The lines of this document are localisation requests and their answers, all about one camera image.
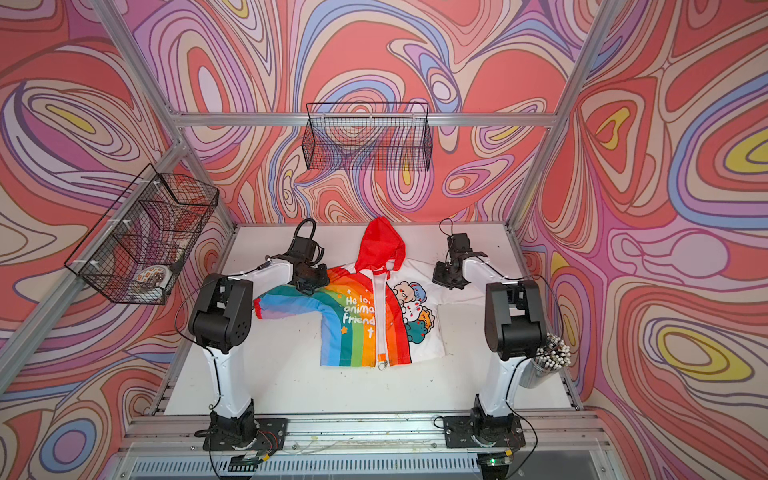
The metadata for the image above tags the rainbow kids hooded jacket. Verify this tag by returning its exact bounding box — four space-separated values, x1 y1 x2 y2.
254 217 483 368

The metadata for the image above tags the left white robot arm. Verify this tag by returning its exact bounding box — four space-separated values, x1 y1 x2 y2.
188 237 329 418

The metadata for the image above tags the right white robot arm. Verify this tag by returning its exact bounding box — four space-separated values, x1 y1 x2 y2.
433 233 547 418

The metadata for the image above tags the clear cup of pencils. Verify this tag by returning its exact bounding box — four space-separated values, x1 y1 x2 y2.
519 334 572 389

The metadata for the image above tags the round tin in basket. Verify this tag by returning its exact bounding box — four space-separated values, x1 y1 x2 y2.
131 265 171 297

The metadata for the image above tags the black wire basket back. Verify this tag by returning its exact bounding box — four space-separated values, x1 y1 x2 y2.
301 101 433 172

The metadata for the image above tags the black wire basket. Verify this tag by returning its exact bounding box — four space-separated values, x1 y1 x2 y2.
301 101 433 172
64 165 219 305

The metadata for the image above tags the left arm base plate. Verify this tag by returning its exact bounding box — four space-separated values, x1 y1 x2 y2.
195 417 288 453

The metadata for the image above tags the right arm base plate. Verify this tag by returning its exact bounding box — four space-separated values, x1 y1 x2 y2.
442 415 526 451

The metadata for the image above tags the black wire basket left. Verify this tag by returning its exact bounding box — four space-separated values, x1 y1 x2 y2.
64 165 219 305

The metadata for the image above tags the aluminium cage frame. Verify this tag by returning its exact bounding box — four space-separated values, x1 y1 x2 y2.
0 0 768 480

